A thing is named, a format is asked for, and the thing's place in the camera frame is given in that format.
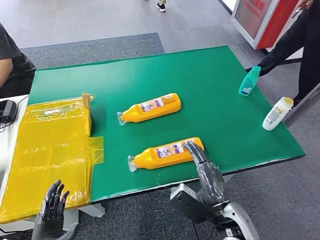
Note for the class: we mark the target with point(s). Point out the black device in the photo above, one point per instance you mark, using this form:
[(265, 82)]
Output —
[(7, 111)]

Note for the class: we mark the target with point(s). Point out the person's forearm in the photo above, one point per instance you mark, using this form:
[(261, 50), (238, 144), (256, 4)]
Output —
[(4, 71)]

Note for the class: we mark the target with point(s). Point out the white bottle yellow cap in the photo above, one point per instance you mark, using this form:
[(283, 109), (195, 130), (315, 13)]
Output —
[(276, 114)]

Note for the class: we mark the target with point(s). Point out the green table mat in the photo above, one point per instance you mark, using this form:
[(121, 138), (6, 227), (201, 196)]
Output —
[(212, 109)]

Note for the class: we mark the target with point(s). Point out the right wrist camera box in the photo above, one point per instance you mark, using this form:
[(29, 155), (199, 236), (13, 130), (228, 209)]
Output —
[(187, 202)]

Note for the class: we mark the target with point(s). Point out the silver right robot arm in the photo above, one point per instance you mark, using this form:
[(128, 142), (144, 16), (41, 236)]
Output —
[(240, 218)]

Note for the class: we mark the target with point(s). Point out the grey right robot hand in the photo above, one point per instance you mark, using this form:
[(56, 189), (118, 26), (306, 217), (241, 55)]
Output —
[(210, 182)]

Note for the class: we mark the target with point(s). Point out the orange detergent bottle clear cap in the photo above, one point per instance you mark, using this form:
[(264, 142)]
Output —
[(149, 159), (155, 111)]

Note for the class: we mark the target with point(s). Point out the teal plastic bottle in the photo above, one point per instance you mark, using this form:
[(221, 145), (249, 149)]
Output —
[(248, 81)]

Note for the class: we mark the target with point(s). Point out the grey metal bar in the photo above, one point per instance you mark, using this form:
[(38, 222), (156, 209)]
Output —
[(305, 102)]

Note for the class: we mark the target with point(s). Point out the person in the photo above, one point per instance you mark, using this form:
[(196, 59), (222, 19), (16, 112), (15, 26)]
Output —
[(17, 69), (307, 39)]

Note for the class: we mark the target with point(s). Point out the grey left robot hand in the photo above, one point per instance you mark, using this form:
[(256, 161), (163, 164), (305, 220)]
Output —
[(50, 218)]

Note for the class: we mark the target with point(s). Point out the red and white kiosk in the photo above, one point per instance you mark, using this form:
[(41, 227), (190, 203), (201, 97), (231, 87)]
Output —
[(269, 23)]

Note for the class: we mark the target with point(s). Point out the yellow taped cardboard box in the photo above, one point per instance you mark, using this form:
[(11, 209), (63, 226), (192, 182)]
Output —
[(50, 149)]

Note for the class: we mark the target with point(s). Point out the person's shoe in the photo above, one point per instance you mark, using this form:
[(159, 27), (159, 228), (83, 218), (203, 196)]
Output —
[(161, 6)]

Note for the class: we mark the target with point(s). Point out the white table foot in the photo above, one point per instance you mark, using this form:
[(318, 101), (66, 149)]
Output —
[(93, 210), (229, 179)]

